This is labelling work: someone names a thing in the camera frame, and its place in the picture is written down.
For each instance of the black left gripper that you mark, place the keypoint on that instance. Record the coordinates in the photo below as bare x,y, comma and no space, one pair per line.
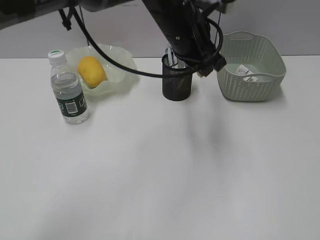
192,44

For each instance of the blue and white pen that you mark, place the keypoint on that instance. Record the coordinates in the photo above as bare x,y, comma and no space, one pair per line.
170,56

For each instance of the white waste paper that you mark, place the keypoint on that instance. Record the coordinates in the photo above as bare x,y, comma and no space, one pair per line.
243,71

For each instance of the yellow mango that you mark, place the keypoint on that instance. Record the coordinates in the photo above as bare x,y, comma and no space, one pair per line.
91,71

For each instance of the clear water bottle green label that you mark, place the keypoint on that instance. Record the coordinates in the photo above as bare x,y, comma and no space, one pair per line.
67,89

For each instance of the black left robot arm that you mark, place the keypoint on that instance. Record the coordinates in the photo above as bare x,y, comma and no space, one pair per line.
30,27

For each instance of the black mesh pen holder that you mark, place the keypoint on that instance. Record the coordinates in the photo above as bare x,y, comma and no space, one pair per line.
175,88

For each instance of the pale green woven basket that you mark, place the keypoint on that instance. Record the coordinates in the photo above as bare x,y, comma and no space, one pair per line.
261,57

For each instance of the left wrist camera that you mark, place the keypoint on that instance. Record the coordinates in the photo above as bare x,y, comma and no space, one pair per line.
223,6

